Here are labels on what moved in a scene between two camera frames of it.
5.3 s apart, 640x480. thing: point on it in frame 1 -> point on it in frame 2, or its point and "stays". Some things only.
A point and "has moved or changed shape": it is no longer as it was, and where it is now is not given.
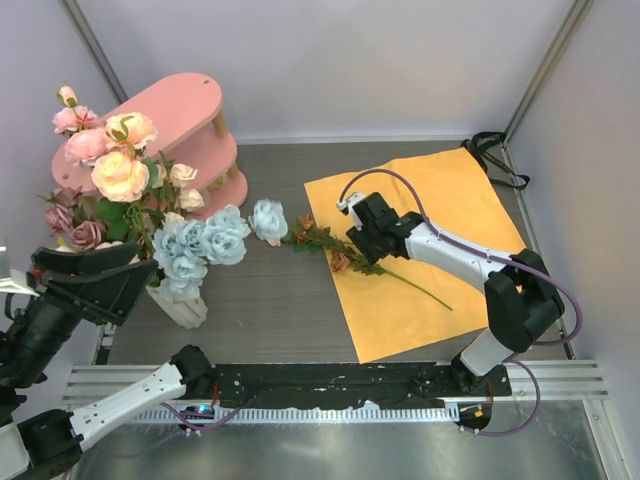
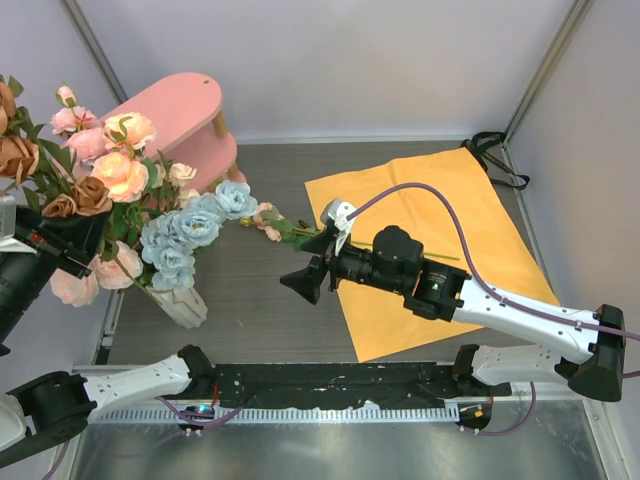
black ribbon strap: x=496 y=170 stays
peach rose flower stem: x=174 y=197 stays
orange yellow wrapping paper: x=408 y=297 stays
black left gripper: x=105 y=294 -> x=61 y=237
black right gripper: x=360 y=238 -> x=307 y=281
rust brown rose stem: x=306 y=237 has moved or changed shape
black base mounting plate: x=352 y=385 stays
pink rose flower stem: x=88 y=137 stays
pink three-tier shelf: x=187 y=133 stays
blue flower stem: x=181 y=248 -> x=168 y=242
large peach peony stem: x=123 y=178 stays
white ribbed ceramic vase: x=189 y=312 stays
